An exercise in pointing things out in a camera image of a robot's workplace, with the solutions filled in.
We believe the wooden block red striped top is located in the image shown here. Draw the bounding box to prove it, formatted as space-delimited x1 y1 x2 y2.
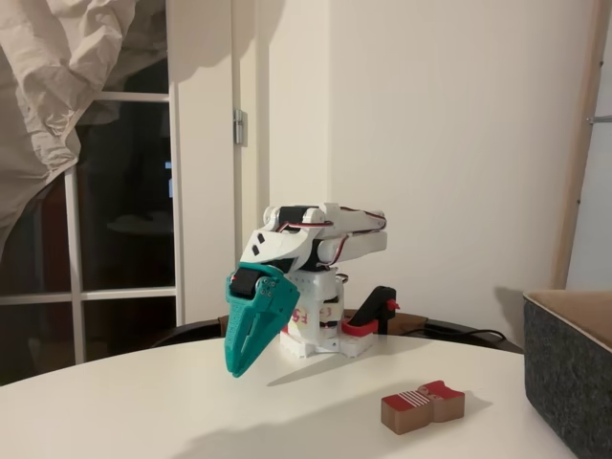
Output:
381 380 467 435

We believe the dark grey felt basket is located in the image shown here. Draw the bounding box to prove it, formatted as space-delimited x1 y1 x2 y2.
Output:
522 288 612 459

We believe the white glazed door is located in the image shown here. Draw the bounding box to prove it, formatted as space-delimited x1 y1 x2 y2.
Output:
0 0 235 379

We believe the black clamp red pad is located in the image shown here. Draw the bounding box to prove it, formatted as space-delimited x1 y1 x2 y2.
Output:
341 285 400 339

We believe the metal door hinge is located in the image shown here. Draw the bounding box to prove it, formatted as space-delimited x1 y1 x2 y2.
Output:
232 108 249 145

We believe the beige crumpled curtain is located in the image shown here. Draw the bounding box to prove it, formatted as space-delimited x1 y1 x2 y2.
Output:
0 0 168 246

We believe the black power cable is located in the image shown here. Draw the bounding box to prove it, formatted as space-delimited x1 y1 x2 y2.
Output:
396 326 509 342

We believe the light wooden frame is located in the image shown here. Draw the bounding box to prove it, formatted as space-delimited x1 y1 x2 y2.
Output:
549 0 612 291

